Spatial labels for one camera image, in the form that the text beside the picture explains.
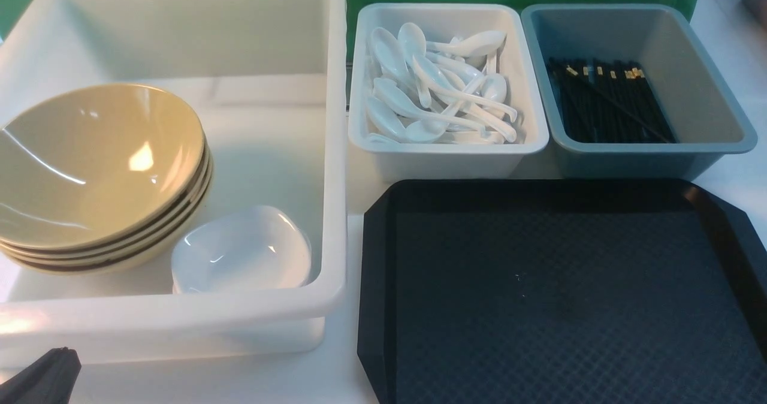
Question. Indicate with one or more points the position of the top stacked tan bowl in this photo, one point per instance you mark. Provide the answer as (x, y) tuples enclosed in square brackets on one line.
[(87, 254)]

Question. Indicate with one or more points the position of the white spoon bin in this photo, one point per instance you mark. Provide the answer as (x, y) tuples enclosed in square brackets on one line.
[(442, 143)]

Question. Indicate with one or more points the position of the white spoon lower left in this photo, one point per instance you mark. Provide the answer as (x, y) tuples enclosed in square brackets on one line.
[(385, 120)]

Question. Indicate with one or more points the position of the black serving tray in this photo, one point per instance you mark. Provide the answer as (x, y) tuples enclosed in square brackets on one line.
[(561, 291)]

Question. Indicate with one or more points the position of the white side dish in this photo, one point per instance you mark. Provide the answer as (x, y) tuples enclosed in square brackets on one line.
[(258, 248)]

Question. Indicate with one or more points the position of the tan noodle bowl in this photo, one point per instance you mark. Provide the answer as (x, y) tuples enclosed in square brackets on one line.
[(95, 163)]

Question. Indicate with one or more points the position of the blue-grey chopstick bin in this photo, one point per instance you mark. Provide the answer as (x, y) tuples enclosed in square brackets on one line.
[(629, 91)]

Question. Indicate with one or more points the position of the large white plastic tub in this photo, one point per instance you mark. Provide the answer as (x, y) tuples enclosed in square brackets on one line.
[(268, 80)]

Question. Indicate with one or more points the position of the middle stacked tan bowl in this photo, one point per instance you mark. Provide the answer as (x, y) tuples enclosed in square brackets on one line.
[(132, 250)]

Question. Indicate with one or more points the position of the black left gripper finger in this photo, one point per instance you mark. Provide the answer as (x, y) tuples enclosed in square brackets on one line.
[(50, 379)]

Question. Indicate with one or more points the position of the white spoon centre diagonal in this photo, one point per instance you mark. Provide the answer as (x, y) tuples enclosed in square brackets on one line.
[(493, 87)]

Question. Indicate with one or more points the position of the bottom stacked tan bowl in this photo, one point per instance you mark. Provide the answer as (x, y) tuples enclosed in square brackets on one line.
[(147, 249)]

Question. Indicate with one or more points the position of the white soup spoon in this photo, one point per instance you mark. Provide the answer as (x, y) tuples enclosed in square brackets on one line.
[(432, 76)]

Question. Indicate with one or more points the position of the stacked tan bowl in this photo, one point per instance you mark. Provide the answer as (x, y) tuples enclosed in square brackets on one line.
[(147, 249), (87, 254), (132, 250)]

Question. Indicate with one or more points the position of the pile of black chopsticks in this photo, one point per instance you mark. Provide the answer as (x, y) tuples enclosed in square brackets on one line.
[(611, 107)]

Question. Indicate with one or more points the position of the white spoon upper left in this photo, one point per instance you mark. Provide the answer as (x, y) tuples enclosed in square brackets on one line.
[(387, 51)]

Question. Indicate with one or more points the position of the white spoon upright centre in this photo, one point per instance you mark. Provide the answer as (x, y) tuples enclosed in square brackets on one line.
[(412, 42)]

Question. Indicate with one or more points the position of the white spoon top right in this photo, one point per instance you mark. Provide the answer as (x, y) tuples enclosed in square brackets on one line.
[(482, 43)]

